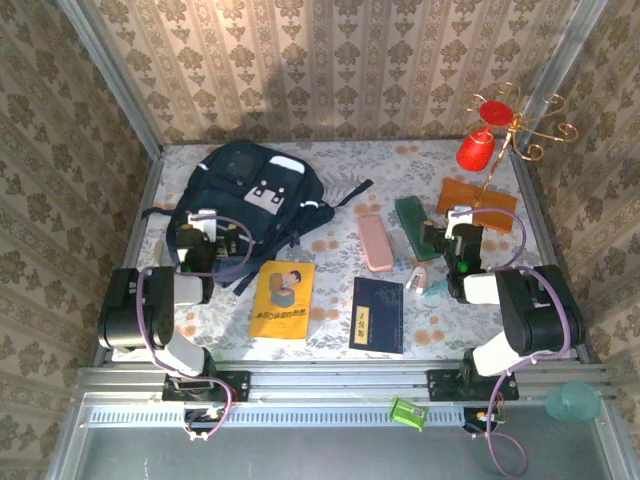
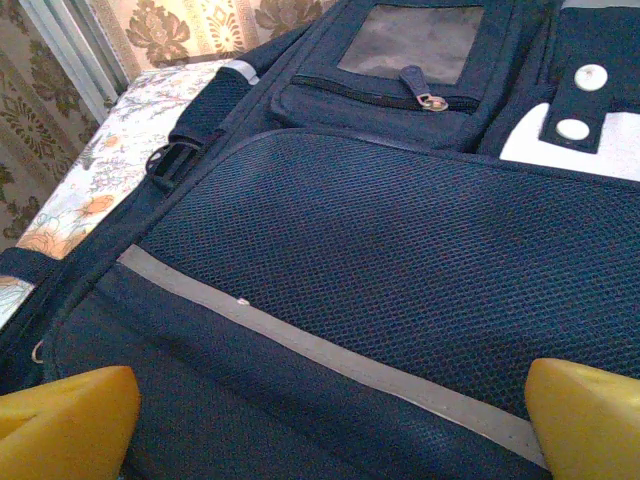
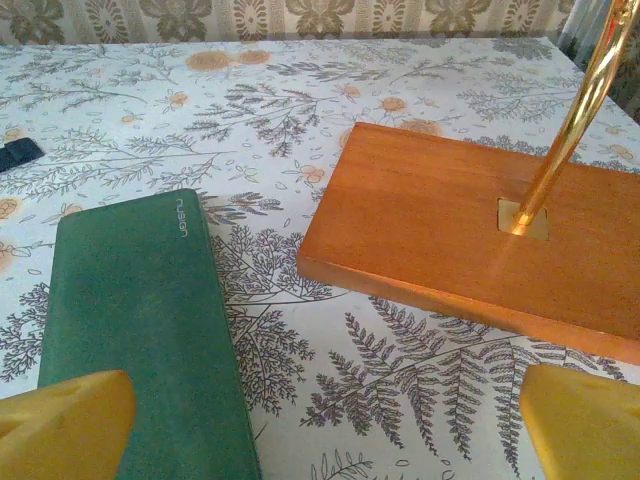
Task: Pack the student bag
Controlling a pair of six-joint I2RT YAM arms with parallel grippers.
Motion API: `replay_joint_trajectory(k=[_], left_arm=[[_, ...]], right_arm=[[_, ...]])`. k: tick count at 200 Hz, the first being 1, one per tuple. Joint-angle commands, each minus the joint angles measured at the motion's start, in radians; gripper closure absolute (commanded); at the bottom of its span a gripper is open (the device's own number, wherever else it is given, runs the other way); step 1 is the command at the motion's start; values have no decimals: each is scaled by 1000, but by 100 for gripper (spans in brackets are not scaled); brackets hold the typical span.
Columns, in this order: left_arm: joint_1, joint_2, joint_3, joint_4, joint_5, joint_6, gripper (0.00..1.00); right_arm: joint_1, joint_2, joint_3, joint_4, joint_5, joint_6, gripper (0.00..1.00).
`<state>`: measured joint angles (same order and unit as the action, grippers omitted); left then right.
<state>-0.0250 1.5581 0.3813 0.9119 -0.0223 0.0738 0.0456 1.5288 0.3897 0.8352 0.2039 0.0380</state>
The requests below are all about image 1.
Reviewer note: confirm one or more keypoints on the green pencil case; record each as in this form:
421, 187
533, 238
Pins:
407, 215

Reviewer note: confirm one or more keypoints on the small white blue eraser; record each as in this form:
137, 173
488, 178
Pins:
402, 266

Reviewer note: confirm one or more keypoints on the white pink correction tape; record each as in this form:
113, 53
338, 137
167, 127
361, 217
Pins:
416, 281

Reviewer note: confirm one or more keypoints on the pink pencil case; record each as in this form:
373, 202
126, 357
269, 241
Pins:
375, 245

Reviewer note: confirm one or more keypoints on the navy student backpack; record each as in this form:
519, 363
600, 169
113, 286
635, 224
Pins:
250, 170

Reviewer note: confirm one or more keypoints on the yellow paperback book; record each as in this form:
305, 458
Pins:
282, 300

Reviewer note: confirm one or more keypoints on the navy blue book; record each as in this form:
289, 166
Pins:
377, 315

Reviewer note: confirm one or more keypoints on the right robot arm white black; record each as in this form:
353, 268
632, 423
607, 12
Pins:
540, 315

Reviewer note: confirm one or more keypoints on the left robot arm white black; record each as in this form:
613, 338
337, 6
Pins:
125, 310

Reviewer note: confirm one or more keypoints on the beige wooden scoop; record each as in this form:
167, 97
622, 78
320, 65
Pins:
159, 252

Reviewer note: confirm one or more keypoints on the teal plastic pen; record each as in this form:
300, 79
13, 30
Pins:
437, 290

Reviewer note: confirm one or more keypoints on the red plastic cup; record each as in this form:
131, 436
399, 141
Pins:
496, 112
475, 152

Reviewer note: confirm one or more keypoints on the green snack packet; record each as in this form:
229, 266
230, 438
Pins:
410, 414

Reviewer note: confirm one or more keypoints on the teal plastic cup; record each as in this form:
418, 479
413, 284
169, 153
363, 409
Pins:
574, 402

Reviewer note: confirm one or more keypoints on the grey metal tray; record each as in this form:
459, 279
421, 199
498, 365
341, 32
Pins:
300, 455

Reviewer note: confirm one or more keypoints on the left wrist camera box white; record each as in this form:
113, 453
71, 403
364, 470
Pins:
202, 220

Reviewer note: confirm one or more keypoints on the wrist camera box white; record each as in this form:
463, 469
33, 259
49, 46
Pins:
459, 216
202, 220

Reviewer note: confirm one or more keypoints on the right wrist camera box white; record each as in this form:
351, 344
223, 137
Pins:
459, 216

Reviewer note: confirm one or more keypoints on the aluminium table edge rail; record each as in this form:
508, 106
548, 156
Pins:
145, 200
535, 210

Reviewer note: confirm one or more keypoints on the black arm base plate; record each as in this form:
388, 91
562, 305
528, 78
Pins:
442, 385
235, 385

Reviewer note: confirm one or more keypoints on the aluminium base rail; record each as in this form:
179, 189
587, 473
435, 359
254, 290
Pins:
340, 382

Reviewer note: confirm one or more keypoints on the aluminium frame post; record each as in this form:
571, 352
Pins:
562, 65
117, 85

